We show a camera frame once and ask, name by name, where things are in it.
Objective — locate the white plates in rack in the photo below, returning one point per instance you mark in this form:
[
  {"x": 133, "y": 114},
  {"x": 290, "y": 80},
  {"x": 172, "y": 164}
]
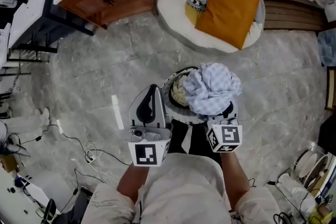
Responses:
[{"x": 312, "y": 165}]

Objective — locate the person's right forearm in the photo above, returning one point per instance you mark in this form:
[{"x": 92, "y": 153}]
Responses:
[{"x": 235, "y": 178}]

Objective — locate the white power strip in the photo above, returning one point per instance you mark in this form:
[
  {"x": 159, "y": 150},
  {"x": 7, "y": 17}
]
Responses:
[{"x": 90, "y": 158}]

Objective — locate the beige clothes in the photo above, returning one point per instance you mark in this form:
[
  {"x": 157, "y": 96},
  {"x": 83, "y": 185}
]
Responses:
[{"x": 179, "y": 91}]

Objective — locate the wooden picture frame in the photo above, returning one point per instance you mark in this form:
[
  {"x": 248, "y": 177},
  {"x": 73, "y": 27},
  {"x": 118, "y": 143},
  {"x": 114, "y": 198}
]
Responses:
[{"x": 330, "y": 86}]

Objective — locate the white bean bag chair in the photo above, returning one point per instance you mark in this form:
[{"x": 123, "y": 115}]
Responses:
[{"x": 173, "y": 2}]

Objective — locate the yellow cushion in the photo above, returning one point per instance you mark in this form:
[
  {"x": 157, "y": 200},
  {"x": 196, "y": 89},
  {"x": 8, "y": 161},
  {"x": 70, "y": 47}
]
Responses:
[{"x": 191, "y": 13}]

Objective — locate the light blue checked clothes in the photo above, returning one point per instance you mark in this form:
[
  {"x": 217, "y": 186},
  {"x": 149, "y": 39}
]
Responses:
[{"x": 212, "y": 89}]

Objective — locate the black frame washbasin stand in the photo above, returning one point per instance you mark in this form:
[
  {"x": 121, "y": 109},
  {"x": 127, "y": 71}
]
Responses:
[{"x": 29, "y": 13}]

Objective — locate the wooden step platform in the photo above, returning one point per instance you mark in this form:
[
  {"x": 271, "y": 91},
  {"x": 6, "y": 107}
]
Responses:
[{"x": 288, "y": 13}]

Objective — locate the blue grey painting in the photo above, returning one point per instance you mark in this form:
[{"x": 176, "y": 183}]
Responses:
[{"x": 328, "y": 47}]

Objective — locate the orange cushion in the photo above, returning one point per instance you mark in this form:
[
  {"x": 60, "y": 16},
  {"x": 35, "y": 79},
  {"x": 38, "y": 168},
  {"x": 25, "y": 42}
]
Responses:
[{"x": 229, "y": 10}]

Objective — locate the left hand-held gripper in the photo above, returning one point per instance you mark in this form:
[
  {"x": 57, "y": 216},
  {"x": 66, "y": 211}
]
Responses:
[{"x": 145, "y": 154}]

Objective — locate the white grey woven laundry basket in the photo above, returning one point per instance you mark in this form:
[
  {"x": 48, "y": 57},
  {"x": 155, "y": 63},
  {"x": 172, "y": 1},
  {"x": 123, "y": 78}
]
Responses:
[{"x": 178, "y": 112}]

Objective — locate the person's left forearm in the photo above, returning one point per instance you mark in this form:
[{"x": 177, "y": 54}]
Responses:
[{"x": 131, "y": 183}]

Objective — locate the person's white shirt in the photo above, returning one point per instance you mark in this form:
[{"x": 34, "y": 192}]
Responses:
[{"x": 183, "y": 191}]

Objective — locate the person's black trousers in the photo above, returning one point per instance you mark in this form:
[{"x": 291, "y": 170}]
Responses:
[{"x": 199, "y": 139}]

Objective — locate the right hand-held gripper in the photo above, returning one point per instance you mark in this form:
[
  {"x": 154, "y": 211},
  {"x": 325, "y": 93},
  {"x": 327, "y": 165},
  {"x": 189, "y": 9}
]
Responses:
[{"x": 231, "y": 135}]

